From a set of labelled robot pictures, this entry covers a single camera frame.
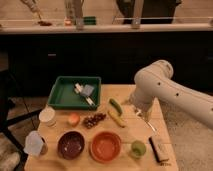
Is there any grey blue sponge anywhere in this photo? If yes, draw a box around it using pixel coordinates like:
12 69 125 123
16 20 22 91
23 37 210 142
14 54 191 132
81 84 94 97

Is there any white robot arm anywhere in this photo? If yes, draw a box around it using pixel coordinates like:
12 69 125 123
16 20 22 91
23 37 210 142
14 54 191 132
130 60 213 129

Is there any green cucumber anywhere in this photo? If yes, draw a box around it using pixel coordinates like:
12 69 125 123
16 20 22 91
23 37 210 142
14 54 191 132
109 98 123 116

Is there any yellow banana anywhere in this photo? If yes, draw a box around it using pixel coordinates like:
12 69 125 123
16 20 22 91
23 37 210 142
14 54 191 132
108 111 126 128

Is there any red grapes bunch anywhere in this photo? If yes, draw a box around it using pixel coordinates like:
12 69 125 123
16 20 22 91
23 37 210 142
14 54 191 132
82 113 106 129

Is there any green plastic tray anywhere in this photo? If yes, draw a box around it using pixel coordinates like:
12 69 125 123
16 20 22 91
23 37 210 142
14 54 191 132
48 76 101 110

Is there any orange peach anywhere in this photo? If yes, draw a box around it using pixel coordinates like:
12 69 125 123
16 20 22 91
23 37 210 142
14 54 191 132
68 113 80 127

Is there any wooden table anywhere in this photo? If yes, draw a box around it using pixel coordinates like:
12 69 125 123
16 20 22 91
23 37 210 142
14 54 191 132
24 85 179 171

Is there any silver fork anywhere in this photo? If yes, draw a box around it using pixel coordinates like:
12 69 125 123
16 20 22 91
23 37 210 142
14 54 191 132
147 122 157 132

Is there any orange bowl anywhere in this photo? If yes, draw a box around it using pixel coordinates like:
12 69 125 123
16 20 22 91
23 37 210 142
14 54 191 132
89 131 121 163

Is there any purple bowl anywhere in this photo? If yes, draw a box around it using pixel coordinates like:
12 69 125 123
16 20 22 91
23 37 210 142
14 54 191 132
57 131 85 160

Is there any green cup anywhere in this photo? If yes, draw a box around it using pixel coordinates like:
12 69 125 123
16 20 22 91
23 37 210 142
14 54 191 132
129 140 146 159

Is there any dark background cabinet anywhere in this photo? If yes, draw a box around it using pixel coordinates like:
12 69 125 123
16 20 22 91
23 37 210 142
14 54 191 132
0 32 213 96

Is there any translucent plastic container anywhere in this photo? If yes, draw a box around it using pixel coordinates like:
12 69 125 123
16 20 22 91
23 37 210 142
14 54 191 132
24 131 48 157

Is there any black scrub brush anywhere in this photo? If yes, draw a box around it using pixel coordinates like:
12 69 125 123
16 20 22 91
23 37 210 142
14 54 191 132
149 135 169 163

